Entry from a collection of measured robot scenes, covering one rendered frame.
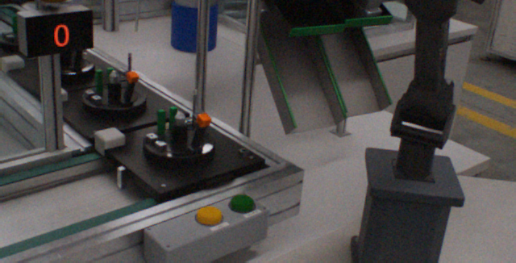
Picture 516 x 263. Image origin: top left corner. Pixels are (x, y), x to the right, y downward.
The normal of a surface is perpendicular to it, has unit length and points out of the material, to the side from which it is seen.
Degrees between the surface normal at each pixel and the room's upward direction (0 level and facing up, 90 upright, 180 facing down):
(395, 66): 90
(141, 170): 0
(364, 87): 45
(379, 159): 0
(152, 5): 90
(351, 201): 0
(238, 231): 90
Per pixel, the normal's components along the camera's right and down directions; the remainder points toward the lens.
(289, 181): 0.64, 0.36
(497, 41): -0.77, 0.20
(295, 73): 0.41, -0.37
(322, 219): 0.07, -0.91
